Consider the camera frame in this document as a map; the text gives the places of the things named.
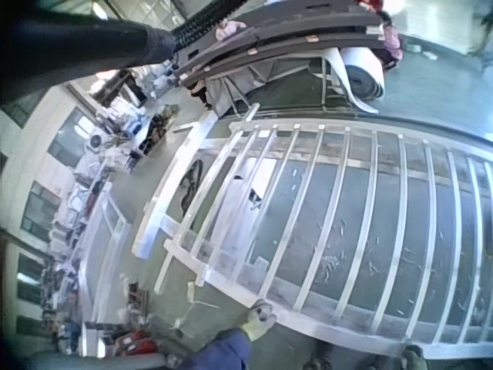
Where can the stack of dark curved boards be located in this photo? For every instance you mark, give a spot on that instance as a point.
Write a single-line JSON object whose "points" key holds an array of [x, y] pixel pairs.
{"points": [[277, 29]]}

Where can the person's left fingers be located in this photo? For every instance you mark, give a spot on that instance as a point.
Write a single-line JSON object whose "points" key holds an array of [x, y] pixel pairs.
{"points": [[263, 310]]}

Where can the black pillar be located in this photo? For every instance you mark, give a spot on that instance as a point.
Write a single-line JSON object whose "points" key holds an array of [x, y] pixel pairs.
{"points": [[77, 50]]}

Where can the white metal beam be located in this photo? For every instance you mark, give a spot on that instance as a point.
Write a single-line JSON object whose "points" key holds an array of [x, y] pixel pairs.
{"points": [[154, 227]]}

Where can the roll of white foam sheet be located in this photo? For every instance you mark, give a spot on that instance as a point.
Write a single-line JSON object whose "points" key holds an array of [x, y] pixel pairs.
{"points": [[364, 73]]}

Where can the person's left hand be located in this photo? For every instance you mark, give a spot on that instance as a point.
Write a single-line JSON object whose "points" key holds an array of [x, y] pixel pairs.
{"points": [[257, 321]]}

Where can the cluttered workbench row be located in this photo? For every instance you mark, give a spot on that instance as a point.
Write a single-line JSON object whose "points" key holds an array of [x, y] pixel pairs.
{"points": [[104, 146]]}

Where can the red tool case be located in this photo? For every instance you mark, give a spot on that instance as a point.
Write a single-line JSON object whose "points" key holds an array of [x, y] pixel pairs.
{"points": [[135, 343]]}

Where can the person's right hand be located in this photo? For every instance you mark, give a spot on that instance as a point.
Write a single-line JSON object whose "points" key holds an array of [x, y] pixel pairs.
{"points": [[414, 358]]}

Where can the white rectangular panel frame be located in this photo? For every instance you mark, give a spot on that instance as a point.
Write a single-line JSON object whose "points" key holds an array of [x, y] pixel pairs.
{"points": [[104, 246]]}

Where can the large white slatted metal frame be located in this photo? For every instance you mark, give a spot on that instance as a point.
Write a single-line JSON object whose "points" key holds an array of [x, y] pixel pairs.
{"points": [[308, 321]]}

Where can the grey metal trestle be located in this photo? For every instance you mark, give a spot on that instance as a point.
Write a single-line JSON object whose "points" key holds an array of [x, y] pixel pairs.
{"points": [[231, 88]]}

